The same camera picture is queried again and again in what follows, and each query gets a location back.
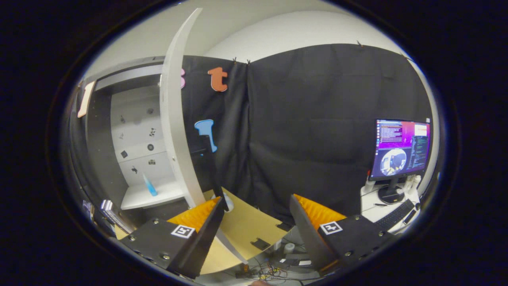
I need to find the black keyboard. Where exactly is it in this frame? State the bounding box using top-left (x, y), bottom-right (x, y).
top-left (374, 199), bottom-right (415, 232)

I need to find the pale grey book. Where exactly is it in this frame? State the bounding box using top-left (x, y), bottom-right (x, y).
top-left (106, 199), bottom-right (135, 233)

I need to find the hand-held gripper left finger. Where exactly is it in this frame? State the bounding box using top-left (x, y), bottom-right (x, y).
top-left (119, 196), bottom-right (226, 280)

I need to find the dark grey cabinet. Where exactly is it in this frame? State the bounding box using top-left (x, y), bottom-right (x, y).
top-left (69, 56), bottom-right (191, 223)

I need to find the black backdrop cloth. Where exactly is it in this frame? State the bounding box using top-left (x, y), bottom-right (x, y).
top-left (181, 43), bottom-right (433, 227)

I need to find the small white device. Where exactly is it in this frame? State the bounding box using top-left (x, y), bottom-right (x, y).
top-left (403, 175), bottom-right (422, 195)

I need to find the dark blue book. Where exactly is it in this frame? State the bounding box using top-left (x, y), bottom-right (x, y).
top-left (99, 202), bottom-right (121, 235)

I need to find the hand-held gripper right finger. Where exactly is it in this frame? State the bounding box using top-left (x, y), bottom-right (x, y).
top-left (289, 193), bottom-right (395, 276)

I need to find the white cabinet door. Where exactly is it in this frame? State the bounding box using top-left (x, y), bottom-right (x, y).
top-left (160, 8), bottom-right (248, 265)

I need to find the black door handle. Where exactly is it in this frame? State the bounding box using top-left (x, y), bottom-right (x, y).
top-left (190, 135), bottom-right (230, 212)

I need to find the white cabinet shelf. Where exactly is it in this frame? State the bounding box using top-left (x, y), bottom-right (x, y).
top-left (120, 187), bottom-right (187, 210)

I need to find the computer monitor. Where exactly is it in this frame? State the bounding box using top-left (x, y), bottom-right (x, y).
top-left (368, 118), bottom-right (432, 205)

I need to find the tangle of cables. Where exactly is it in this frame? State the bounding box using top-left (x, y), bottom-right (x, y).
top-left (234, 254), bottom-right (318, 282)

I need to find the white oval object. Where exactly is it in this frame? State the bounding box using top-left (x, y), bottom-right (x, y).
top-left (214, 193), bottom-right (235, 213)

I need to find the blue and white tube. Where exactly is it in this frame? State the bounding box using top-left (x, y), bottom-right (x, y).
top-left (142, 173), bottom-right (158, 197)

